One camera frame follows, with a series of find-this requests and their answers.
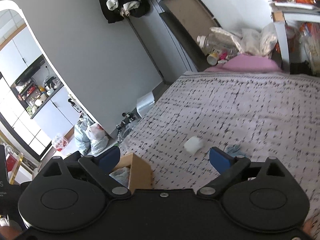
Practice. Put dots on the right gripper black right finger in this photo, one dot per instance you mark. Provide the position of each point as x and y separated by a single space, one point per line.
232 170

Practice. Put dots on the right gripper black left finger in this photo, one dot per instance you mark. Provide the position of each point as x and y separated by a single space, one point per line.
99 168

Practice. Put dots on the light blue fluffy plush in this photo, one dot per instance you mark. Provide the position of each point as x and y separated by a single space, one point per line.
234 150

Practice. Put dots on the small white soft cube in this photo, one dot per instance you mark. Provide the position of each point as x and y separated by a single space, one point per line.
193 145

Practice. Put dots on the open cardboard box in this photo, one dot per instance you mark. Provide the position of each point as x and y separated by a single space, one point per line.
137 173

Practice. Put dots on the clear crumpled plastic bag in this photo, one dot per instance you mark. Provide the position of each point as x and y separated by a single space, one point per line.
123 131

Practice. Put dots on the red white plastic bag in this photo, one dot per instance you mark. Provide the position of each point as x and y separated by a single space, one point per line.
59 142

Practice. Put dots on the grid patterned bed blanket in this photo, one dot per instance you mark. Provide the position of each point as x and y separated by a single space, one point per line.
268 115

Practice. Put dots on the white storage box on floor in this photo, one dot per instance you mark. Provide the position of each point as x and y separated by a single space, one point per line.
145 103

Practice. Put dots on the pink bed sheet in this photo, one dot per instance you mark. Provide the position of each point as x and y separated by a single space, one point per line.
246 64

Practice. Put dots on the grey door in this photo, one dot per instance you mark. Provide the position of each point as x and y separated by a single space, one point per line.
167 54

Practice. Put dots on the clear plastic bottle white cap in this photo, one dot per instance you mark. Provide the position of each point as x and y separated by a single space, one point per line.
212 42

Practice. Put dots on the beige crumpled bags pile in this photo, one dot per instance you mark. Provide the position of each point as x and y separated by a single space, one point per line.
249 41

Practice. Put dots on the brown framed board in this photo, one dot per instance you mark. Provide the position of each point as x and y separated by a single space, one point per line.
188 19

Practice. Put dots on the white cluttered shelf unit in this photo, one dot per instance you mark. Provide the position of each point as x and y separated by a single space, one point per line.
297 26

